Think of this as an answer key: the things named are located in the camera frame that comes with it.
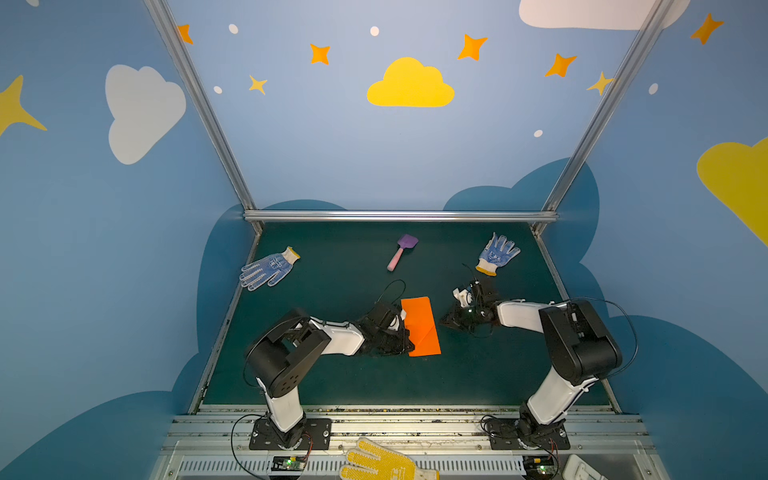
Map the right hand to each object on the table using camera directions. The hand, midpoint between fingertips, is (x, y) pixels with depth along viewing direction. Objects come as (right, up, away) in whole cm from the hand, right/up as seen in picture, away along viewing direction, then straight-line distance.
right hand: (441, 318), depth 95 cm
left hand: (-8, -8, -8) cm, 14 cm away
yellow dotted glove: (-16, -30, -25) cm, 42 cm away
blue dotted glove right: (+25, +21, +18) cm, 37 cm away
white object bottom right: (+27, -30, -26) cm, 48 cm away
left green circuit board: (-42, -30, -23) cm, 57 cm away
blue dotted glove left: (-59, +16, +13) cm, 62 cm away
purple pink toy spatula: (-10, +26, +21) cm, 35 cm away
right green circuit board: (+20, -31, -24) cm, 44 cm away
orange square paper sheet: (-6, -2, -1) cm, 7 cm away
